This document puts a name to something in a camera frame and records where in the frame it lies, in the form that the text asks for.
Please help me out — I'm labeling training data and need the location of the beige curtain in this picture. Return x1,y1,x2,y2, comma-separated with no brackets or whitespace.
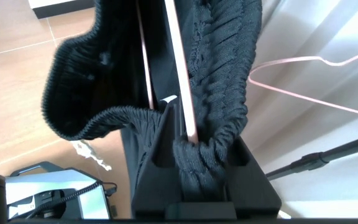
239,0,358,218

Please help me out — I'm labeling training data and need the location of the black garment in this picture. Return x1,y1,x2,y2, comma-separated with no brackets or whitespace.
40,0,264,205

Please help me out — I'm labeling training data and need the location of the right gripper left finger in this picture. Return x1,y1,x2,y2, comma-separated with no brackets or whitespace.
131,95,185,219

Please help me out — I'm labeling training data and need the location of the pink clothes hanger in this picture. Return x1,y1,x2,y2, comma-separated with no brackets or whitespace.
134,0,200,146
247,50,358,119

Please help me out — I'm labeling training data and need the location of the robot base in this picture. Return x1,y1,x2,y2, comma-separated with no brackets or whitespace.
0,161,119,221

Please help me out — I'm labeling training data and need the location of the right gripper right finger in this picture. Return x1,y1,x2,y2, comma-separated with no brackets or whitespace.
224,136,283,219

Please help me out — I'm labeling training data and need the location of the black clothes rack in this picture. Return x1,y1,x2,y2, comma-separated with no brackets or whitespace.
264,131,358,182

